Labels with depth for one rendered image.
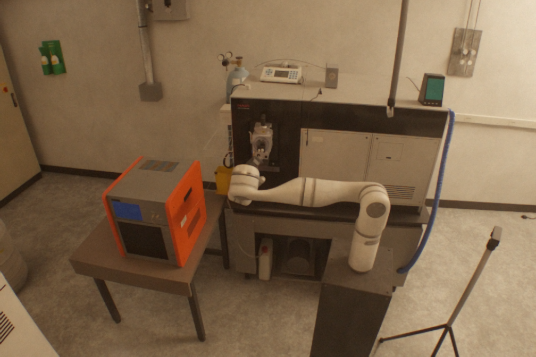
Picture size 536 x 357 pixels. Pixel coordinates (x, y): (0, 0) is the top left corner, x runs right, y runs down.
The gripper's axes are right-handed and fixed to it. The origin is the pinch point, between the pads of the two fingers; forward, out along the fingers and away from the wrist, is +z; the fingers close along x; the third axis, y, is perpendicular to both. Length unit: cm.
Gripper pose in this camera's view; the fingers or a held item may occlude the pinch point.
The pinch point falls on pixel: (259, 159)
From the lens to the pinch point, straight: 165.1
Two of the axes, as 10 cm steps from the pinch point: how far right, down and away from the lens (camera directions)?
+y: -7.3, -6.5, -2.2
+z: 1.5, -4.7, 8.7
